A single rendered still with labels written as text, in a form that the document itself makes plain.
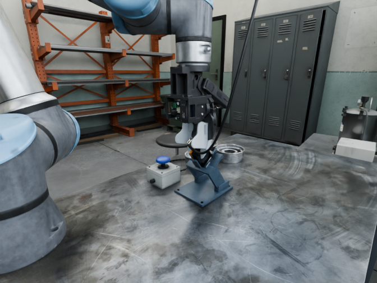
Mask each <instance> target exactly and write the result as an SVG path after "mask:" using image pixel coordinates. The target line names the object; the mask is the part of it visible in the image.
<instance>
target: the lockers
mask: <svg viewBox="0 0 377 283"><path fill-rule="evenodd" d="M339 4H340V1H335V2H329V3H323V4H317V5H314V6H308V7H302V8H296V9H292V10H286V11H281V12H275V13H269V14H264V15H259V16H254V20H253V23H252V27H251V31H250V35H249V39H248V42H247V46H246V50H245V55H244V58H243V61H242V66H241V69H240V74H239V76H238V80H237V84H236V88H235V92H234V95H233V98H232V102H231V105H230V112H229V131H230V132H231V136H232V135H235V134H241V135H246V136H251V137H255V138H259V139H265V140H270V141H274V142H279V143H284V144H289V145H293V146H297V147H299V146H300V145H301V144H302V143H303V142H305V141H306V140H307V139H308V138H309V137H310V136H311V135H312V134H313V133H316V129H317V125H318V119H319V113H320V107H321V101H322V97H323V91H324V85H325V79H326V75H327V69H328V63H329V57H330V51H331V47H332V41H333V35H334V29H335V23H336V19H337V14H338V10H339ZM249 22H250V17H248V18H246V19H242V20H238V21H235V32H234V42H233V62H232V82H231V91H232V87H233V83H234V80H235V76H236V72H237V68H238V64H239V61H240V57H241V53H242V49H243V45H244V42H245V38H246V33H247V29H248V26H249ZM263 76H266V79H263ZM285 76H286V77H288V79H284V77H285Z"/></svg>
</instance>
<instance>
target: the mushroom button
mask: <svg viewBox="0 0 377 283"><path fill-rule="evenodd" d="M156 162H157V163H160V164H161V166H162V167H164V166H165V164H166V163H168V162H170V158H169V157H167V156H160V157H157V158H156Z"/></svg>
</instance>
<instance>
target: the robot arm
mask: <svg viewBox="0 0 377 283"><path fill-rule="evenodd" d="M87 1H89V2H91V3H93V4H95V5H97V6H99V7H101V8H104V9H106V10H108V11H110V12H111V15H112V21H113V25H114V27H115V29H116V30H117V31H118V32H119V33H121V34H130V35H176V63H177V64H178V65H177V67H170V72H171V95H166V114H167V119H169V118H175V119H176V120H180V122H182V130H181V131H180V132H179V133H178V134H177V135H176V137H175V141H176V143H180V144H186V143H187V142H188V140H189V139H190V138H191V137H193V139H192V141H191V144H190V145H191V146H192V148H197V149H200V152H204V151H206V150H207V149H208V148H209V147H210V145H211V142H212V139H213V137H214V133H215V130H216V127H217V117H216V108H217V109H226V108H227V104H228V101H229V98H228V97H227V96H226V95H225V94H224V93H223V92H222V91H221V90H220V89H219V88H218V87H217V86H216V85H215V84H213V83H212V82H211V81H210V80H209V79H208V78H203V77H202V76H203V72H210V65H208V64H209V63H211V51H212V17H213V0H87ZM168 102H173V110H172V111H171V113H168ZM214 107H215V108H214ZM174 108H175V110H174ZM201 120H202V121H204V122H201ZM197 123H198V124H197ZM196 131H197V134H196ZM79 138H80V128H79V125H78V123H77V121H76V119H75V118H74V117H73V115H72V114H70V113H69V112H67V111H65V110H63V109H62V108H61V106H60V104H59V102H58V100H57V98H56V97H54V96H52V95H49V94H47V93H46V92H45V90H44V88H43V86H42V84H41V82H40V80H39V78H38V77H37V75H36V73H35V71H34V69H33V67H32V65H31V63H30V61H29V59H28V57H27V55H26V53H25V51H24V49H23V47H22V45H21V43H20V41H19V39H18V37H17V35H16V33H15V31H14V29H13V27H12V25H11V23H10V21H9V19H8V17H7V15H6V13H5V11H4V9H3V7H2V5H1V3H0V275H1V274H5V273H9V272H12V271H15V270H19V269H21V268H23V267H26V266H28V265H30V264H32V263H34V262H36V261H38V260H39V259H41V258H43V257H44V256H45V255H47V254H48V253H50V252H51V251H52V250H53V249H54V248H55V247H56V246H57V245H58V244H59V243H60V242H61V241H62V239H63V238H64V236H65V234H66V230H67V226H66V221H65V217H64V215H63V213H62V212H61V211H60V209H59V208H58V207H57V205H56V204H55V202H54V201H53V199H52V198H51V197H50V195H49V191H48V186H47V181H46V178H45V172H46V171H47V170H48V169H50V168H51V167H52V166H54V165H55V164H56V163H57V162H59V161H60V160H61V159H63V158H65V157H67V156H68V155H69V154H70V153H71V152H72V151H73V149H74V148H75V147H76V146H77V144H78V142H79Z"/></svg>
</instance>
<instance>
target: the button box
mask: <svg viewBox="0 0 377 283"><path fill-rule="evenodd" d="M146 175H147V181H148V182H150V183H151V184H153V185H155V186H157V187H159V188H161V189H164V188H166V187H168V186H171V185H173V184H175V183H177V182H179V181H181V173H180V166H177V165H174V164H172V163H169V162H168V163H166V164H165V166H164V167H162V166H161V164H160V163H156V164H154V165H151V166H148V167H146Z"/></svg>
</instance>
